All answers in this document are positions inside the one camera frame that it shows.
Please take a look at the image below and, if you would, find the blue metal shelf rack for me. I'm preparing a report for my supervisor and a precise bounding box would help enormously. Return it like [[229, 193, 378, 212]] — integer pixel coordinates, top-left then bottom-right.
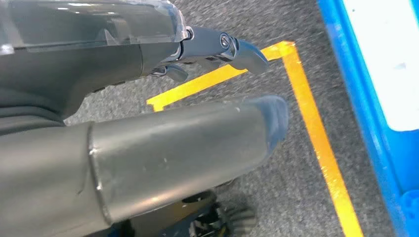
[[317, 0, 419, 237]]

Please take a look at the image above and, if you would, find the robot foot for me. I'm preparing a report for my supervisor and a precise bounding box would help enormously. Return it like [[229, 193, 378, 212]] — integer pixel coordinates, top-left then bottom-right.
[[108, 190, 259, 237]]

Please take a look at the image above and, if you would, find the yellow floor tape square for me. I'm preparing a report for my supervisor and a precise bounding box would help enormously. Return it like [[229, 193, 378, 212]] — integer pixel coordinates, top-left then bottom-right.
[[146, 40, 365, 237]]

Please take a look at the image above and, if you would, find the blue plastic storage bin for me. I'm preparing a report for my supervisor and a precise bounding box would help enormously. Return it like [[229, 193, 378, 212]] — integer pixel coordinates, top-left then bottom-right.
[[387, 125, 419, 197]]

